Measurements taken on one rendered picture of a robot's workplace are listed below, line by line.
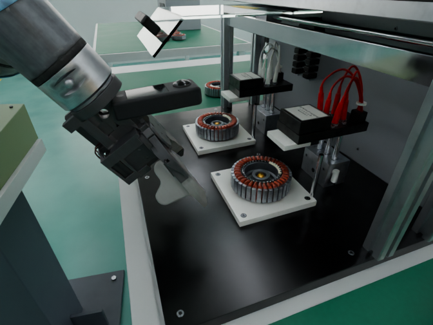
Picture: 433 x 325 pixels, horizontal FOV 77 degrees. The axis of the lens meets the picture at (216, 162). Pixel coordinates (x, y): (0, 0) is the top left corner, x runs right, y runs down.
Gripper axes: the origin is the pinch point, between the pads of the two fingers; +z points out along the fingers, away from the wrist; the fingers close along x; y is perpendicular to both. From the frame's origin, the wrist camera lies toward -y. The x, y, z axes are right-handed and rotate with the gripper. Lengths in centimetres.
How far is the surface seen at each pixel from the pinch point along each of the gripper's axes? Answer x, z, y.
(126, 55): -157, 8, 8
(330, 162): 2.8, 14.9, -20.3
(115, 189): -117, 57, 67
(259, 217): 7.2, 9.5, -3.9
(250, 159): -4.3, 8.4, -9.0
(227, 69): -42.7, 8.0, -21.4
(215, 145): -18.0, 10.0, -4.9
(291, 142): 2.1, 5.3, -15.9
